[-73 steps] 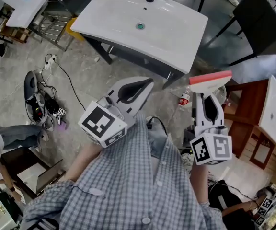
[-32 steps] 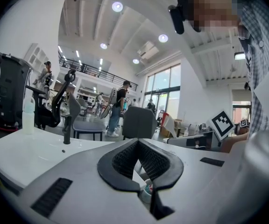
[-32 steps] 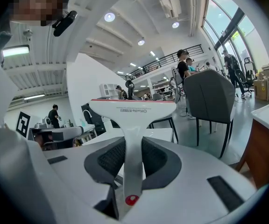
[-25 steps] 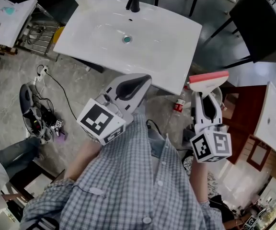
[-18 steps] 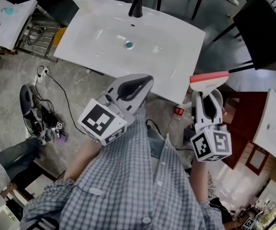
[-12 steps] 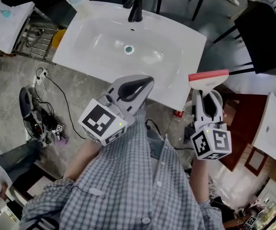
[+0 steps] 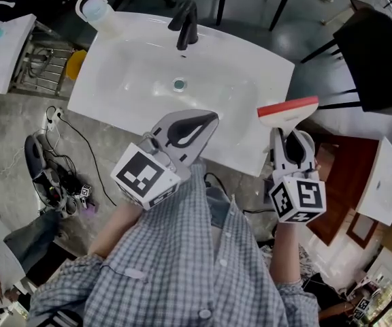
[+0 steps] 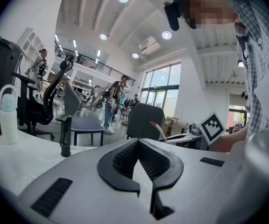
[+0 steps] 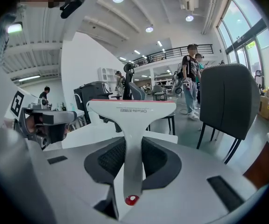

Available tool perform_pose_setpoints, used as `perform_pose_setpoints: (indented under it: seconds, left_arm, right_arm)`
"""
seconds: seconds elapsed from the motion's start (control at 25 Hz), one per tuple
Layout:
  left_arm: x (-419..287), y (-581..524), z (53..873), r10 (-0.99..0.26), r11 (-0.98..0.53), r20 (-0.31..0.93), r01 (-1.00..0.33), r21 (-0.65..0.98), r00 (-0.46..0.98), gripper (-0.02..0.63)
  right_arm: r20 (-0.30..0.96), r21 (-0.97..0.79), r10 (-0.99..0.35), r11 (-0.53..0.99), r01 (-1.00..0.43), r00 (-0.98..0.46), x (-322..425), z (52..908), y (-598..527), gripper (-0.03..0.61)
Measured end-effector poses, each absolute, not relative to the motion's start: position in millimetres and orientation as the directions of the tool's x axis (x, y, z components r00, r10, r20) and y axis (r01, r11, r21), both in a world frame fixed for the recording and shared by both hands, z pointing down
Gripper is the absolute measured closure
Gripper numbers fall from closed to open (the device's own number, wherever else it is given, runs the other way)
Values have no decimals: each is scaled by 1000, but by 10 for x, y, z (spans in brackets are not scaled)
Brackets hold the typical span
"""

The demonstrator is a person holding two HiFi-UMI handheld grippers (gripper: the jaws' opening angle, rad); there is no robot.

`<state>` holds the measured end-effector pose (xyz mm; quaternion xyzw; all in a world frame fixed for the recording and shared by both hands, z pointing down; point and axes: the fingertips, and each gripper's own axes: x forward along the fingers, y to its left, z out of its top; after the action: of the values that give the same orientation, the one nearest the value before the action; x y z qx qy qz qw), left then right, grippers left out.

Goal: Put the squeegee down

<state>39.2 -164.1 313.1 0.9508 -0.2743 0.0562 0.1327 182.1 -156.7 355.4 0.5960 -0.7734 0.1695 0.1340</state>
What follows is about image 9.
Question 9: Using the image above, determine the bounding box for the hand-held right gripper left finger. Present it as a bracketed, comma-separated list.
[29, 137, 126, 224]

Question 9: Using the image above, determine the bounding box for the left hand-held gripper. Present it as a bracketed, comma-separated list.
[9, 90, 78, 149]

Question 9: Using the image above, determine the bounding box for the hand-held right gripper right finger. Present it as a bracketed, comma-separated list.
[119, 136, 268, 224]

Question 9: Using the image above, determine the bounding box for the white squeegee red blade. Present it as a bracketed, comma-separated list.
[87, 99, 177, 206]

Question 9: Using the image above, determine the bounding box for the person's left hand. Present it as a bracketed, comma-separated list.
[26, 115, 43, 135]

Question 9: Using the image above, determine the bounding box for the white washbasin table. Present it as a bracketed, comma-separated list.
[61, 122, 178, 149]

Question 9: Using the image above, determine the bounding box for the white arched cabinet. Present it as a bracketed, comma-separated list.
[98, 66, 119, 92]

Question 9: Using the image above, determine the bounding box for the brown wooden cabinet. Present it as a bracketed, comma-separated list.
[243, 141, 269, 189]

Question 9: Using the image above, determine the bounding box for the black office chair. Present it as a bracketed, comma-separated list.
[122, 63, 135, 100]

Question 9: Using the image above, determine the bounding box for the dark grey chair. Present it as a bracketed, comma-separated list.
[196, 63, 261, 165]

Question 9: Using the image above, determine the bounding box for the rectangular ceiling lamp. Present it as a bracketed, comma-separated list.
[7, 22, 23, 34]

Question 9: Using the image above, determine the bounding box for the black balcony railing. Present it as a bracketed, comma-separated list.
[131, 44, 214, 67]

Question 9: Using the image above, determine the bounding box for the large glass window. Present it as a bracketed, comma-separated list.
[216, 0, 269, 88]

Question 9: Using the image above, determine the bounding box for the black head-mounted camera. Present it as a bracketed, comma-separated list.
[59, 0, 88, 20]

